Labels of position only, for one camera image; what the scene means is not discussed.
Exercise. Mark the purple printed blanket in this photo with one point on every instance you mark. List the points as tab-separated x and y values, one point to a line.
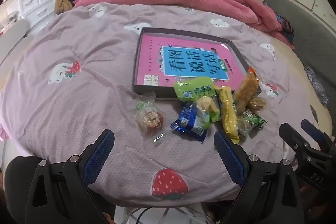
78	108

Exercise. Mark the clear packet red round snack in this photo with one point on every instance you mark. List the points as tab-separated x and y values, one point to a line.
151	120

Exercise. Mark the dark patterned cloth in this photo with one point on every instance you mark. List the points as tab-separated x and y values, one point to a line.
286	27
316	85

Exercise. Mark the blue snack packet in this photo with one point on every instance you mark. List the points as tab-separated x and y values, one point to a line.
183	116

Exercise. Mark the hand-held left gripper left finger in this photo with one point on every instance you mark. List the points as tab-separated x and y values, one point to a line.
99	155

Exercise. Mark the grey headboard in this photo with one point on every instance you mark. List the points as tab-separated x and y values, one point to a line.
302	24

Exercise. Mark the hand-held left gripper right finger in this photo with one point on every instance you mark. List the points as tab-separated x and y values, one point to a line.
228	158

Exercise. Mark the white drawer cabinet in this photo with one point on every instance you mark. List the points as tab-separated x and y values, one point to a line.
39	3

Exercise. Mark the beige bed sheet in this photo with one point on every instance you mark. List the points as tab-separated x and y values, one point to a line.
288	69

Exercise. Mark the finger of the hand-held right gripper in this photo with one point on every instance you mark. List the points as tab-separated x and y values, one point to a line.
291	134
312	130

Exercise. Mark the pink book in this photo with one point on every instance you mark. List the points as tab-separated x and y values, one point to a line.
152	61

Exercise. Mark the clear packet yellow snack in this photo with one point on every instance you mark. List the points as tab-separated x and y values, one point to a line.
204	106

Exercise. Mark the orange clear cracker packet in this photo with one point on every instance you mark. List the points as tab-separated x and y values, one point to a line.
245	90

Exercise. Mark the brown crispy snack packet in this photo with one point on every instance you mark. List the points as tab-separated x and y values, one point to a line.
256	104

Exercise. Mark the green printed crispy snack packet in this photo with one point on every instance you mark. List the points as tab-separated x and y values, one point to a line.
252	120

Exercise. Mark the light blue white packet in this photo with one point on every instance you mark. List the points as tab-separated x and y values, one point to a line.
200	128

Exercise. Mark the yellow-brown knitted cloth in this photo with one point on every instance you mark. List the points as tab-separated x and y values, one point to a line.
63	2

